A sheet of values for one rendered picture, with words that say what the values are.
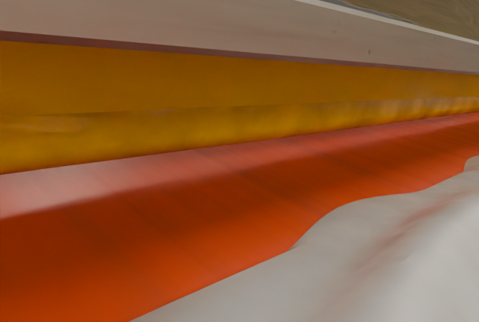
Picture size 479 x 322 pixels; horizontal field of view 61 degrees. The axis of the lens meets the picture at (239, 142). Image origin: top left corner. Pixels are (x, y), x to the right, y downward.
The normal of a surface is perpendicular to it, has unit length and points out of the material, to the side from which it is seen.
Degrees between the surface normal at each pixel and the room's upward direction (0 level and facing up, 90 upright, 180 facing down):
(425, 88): 90
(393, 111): 90
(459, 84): 90
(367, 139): 0
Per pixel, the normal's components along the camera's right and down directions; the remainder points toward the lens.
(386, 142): 0.15, -0.95
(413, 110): 0.68, 0.31
